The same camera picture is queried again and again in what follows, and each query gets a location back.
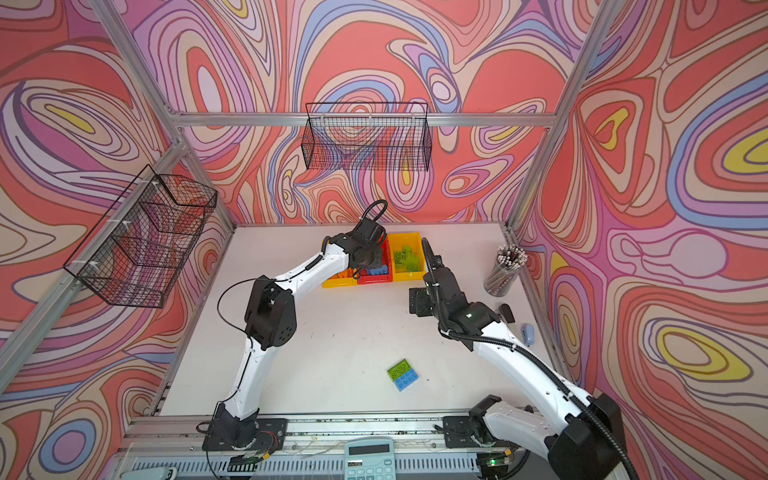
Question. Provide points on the left yellow bin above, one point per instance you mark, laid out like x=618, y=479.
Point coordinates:
x=340, y=283

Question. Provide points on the small blue object by stapler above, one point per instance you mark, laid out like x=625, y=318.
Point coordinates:
x=527, y=334

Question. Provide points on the blue long brick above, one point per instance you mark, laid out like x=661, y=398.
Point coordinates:
x=380, y=271

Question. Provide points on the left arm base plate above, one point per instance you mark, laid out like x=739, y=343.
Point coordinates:
x=260, y=435

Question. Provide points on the clear cup of pencils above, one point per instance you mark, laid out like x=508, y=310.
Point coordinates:
x=508, y=262

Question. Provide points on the white stapler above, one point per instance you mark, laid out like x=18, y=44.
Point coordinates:
x=506, y=314

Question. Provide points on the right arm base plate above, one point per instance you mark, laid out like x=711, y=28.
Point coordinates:
x=464, y=432

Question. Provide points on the green long brick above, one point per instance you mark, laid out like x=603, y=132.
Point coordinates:
x=406, y=263

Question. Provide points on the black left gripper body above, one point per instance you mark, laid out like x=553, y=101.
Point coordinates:
x=374, y=257

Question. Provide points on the teal calculator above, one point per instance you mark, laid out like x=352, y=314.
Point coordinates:
x=370, y=458

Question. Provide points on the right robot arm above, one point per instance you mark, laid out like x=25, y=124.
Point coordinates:
x=579, y=434

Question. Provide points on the green brick front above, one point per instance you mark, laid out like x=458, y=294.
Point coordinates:
x=399, y=370

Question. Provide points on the yellow bin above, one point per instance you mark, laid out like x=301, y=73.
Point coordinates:
x=396, y=242
x=340, y=283

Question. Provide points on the right yellow bin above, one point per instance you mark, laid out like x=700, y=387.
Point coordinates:
x=396, y=242

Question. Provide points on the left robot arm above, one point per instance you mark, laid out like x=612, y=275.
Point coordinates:
x=270, y=321

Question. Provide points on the wire basket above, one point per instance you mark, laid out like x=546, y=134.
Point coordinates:
x=160, y=218
x=367, y=136

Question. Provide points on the red bin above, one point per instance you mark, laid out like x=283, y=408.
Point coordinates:
x=365, y=279

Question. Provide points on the left wire basket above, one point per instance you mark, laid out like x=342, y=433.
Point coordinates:
x=160, y=218

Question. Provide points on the back wire basket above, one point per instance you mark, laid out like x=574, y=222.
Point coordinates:
x=367, y=136

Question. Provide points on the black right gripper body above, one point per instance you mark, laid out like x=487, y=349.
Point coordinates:
x=439, y=312

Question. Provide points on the orange brick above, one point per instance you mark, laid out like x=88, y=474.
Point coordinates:
x=344, y=275

